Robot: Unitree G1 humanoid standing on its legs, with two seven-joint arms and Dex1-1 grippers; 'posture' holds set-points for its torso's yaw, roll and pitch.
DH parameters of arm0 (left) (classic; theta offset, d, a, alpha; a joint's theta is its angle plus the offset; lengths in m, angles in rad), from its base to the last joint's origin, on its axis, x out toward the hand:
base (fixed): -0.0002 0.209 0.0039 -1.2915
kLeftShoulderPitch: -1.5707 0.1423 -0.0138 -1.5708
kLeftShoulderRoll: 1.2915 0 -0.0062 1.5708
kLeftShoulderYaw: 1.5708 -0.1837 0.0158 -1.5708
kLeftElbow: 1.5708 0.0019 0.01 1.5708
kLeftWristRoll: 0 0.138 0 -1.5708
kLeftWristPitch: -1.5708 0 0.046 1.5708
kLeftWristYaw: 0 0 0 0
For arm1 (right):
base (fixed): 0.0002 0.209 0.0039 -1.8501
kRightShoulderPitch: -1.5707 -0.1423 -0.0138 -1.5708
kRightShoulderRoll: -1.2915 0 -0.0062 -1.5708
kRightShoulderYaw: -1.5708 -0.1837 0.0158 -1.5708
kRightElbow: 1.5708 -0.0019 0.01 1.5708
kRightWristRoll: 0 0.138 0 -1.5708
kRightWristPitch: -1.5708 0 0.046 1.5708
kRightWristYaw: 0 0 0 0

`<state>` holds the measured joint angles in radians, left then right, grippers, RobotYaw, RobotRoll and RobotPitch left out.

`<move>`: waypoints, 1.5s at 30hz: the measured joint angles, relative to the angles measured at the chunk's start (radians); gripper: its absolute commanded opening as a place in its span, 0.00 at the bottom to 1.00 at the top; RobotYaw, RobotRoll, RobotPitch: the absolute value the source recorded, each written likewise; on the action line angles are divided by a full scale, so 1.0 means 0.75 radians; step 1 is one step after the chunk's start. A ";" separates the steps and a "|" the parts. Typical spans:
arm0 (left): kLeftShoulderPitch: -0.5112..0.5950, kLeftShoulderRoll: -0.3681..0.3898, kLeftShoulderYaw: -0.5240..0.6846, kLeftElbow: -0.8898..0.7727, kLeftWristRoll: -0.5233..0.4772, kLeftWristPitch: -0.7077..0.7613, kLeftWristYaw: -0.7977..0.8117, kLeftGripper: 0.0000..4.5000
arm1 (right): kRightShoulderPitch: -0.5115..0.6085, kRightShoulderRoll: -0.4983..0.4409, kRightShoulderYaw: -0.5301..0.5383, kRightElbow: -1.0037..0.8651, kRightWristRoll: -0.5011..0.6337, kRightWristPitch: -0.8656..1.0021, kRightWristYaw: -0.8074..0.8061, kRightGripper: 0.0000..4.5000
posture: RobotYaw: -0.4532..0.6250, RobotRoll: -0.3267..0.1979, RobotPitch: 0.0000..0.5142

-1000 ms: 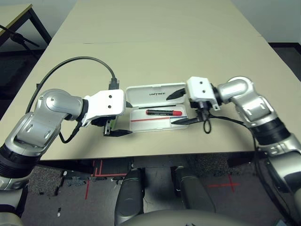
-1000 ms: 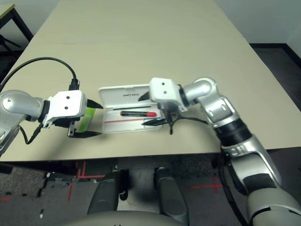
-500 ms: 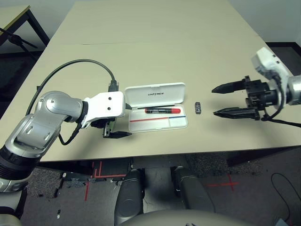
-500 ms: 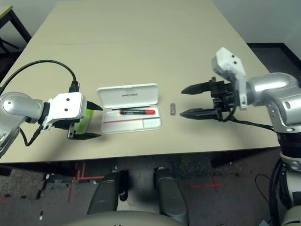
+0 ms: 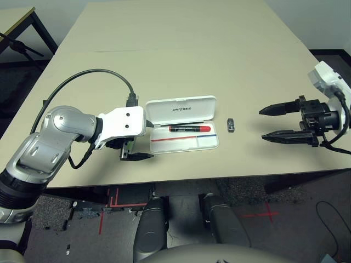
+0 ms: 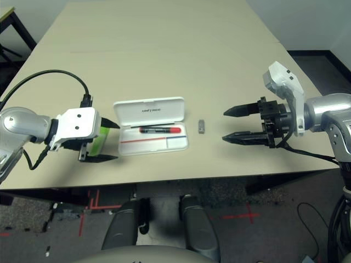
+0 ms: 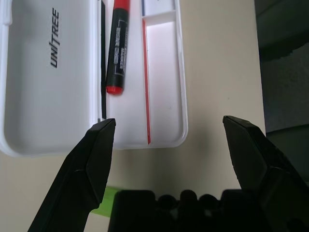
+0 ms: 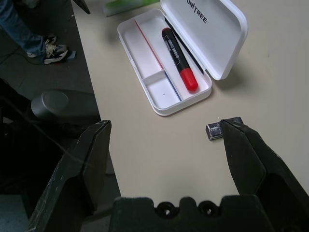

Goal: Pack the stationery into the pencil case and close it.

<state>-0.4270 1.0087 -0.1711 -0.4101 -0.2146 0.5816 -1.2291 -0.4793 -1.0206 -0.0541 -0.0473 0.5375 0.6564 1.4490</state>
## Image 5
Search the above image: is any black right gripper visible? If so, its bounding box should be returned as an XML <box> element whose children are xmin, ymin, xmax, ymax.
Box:
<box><xmin>258</xmin><ymin>95</ymin><xmax>342</xmax><ymax>147</ymax></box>

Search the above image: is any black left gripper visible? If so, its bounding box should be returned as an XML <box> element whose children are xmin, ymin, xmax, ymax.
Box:
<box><xmin>106</xmin><ymin>119</ymin><xmax>155</xmax><ymax>162</ymax></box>

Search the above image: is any black marker with red cap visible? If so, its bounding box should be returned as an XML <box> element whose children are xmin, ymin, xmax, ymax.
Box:
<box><xmin>168</xmin><ymin>124</ymin><xmax>212</xmax><ymax>134</ymax></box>

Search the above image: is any white plastic pencil case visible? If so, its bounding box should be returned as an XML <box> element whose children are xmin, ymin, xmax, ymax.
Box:
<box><xmin>144</xmin><ymin>95</ymin><xmax>220</xmax><ymax>155</ymax></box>

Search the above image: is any red floor tape corner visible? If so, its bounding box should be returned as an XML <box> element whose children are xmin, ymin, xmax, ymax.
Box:
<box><xmin>105</xmin><ymin>187</ymin><xmax>148</xmax><ymax>208</ymax></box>

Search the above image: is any dark grey left robot leg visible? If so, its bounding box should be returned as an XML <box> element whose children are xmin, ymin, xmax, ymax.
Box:
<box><xmin>133</xmin><ymin>195</ymin><xmax>169</xmax><ymax>262</ymax></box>

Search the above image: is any dark grey robot leg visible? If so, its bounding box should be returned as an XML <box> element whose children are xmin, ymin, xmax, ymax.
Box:
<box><xmin>133</xmin><ymin>195</ymin><xmax>169</xmax><ymax>262</ymax></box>
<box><xmin>200</xmin><ymin>192</ymin><xmax>252</xmax><ymax>248</ymax></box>

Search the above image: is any red floor tape strip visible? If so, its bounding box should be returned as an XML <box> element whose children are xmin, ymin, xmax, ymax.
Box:
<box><xmin>98</xmin><ymin>210</ymin><xmax>106</xmax><ymax>235</ymax></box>

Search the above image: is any red floor tape cross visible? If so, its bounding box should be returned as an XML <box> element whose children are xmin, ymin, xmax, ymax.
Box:
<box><xmin>240</xmin><ymin>202</ymin><xmax>280</xmax><ymax>222</ymax></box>

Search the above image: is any dark grey right robot leg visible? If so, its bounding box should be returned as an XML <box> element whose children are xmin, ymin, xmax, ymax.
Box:
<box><xmin>200</xmin><ymin>192</ymin><xmax>252</xmax><ymax>248</ymax></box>

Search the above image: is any grey robot torso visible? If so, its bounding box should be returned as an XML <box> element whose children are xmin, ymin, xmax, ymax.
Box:
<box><xmin>139</xmin><ymin>243</ymin><xmax>302</xmax><ymax>263</ymax></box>

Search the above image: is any black tripod stand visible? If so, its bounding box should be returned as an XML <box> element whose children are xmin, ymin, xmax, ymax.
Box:
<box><xmin>0</xmin><ymin>31</ymin><xmax>45</xmax><ymax>59</ymax></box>

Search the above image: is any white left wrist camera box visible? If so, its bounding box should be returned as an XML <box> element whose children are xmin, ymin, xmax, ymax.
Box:
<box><xmin>95</xmin><ymin>106</ymin><xmax>148</xmax><ymax>150</ymax></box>

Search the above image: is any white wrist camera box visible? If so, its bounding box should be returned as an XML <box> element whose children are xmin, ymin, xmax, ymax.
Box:
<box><xmin>95</xmin><ymin>106</ymin><xmax>148</xmax><ymax>150</ymax></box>
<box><xmin>307</xmin><ymin>60</ymin><xmax>351</xmax><ymax>130</ymax></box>

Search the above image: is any thin black right gripper cable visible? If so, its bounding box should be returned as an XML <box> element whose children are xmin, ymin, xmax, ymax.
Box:
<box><xmin>319</xmin><ymin>128</ymin><xmax>351</xmax><ymax>155</ymax></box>

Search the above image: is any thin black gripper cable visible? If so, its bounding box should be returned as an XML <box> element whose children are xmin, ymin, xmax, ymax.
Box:
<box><xmin>68</xmin><ymin>141</ymin><xmax>95</xmax><ymax>169</ymax></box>
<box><xmin>319</xmin><ymin>128</ymin><xmax>351</xmax><ymax>155</ymax></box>

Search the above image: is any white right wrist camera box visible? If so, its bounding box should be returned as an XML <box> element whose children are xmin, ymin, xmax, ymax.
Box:
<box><xmin>307</xmin><ymin>60</ymin><xmax>351</xmax><ymax>130</ymax></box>

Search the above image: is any thin black left gripper cable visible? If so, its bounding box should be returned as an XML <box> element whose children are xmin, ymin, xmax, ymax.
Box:
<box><xmin>68</xmin><ymin>141</ymin><xmax>95</xmax><ymax>169</ymax></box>

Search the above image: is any thin black floor cable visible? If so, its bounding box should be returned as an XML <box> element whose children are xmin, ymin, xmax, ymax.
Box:
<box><xmin>315</xmin><ymin>201</ymin><xmax>347</xmax><ymax>253</ymax></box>

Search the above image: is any beige side table black frame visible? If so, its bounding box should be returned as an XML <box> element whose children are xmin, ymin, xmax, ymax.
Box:
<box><xmin>0</xmin><ymin>6</ymin><xmax>59</xmax><ymax>64</ymax></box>

